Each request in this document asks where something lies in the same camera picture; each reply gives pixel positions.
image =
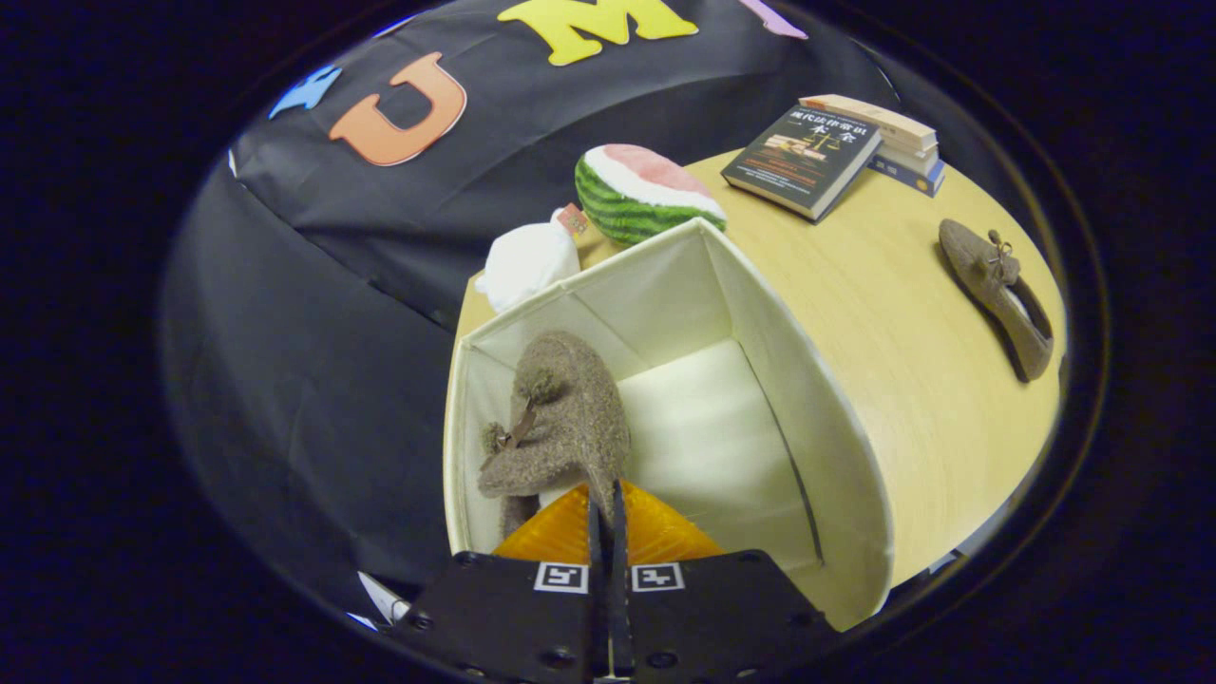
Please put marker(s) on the white plush toy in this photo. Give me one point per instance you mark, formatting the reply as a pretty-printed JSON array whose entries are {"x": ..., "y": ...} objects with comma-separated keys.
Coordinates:
[{"x": 527, "y": 261}]

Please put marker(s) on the white book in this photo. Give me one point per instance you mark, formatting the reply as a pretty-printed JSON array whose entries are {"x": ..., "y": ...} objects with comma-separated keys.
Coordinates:
[{"x": 910, "y": 158}]

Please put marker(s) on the blue book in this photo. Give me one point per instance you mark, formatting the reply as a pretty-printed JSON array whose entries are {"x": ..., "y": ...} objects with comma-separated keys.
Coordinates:
[{"x": 912, "y": 179}]

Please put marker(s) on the brown fuzzy shoe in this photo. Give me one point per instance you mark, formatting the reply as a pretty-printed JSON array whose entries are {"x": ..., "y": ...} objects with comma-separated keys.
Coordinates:
[
  {"x": 988, "y": 275},
  {"x": 570, "y": 408}
]

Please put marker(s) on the cream fabric storage box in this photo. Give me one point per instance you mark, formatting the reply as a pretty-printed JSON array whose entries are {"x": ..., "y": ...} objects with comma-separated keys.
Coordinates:
[{"x": 703, "y": 427}]

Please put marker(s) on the watermelon slice plush toy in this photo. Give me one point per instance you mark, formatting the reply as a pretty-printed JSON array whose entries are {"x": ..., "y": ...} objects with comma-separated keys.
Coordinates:
[{"x": 627, "y": 204}]

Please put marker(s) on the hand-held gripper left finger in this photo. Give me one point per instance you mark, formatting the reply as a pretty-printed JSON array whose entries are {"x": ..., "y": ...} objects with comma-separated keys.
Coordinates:
[{"x": 513, "y": 617}]

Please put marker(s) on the tan paperback book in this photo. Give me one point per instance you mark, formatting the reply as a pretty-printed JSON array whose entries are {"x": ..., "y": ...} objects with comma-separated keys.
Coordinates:
[{"x": 874, "y": 116}]

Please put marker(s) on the black paperback book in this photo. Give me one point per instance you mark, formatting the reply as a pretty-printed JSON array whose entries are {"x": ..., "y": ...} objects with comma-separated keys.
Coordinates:
[{"x": 798, "y": 161}]

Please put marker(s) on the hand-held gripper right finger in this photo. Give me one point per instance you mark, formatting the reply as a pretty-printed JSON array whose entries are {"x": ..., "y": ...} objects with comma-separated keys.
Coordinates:
[{"x": 712, "y": 617}]

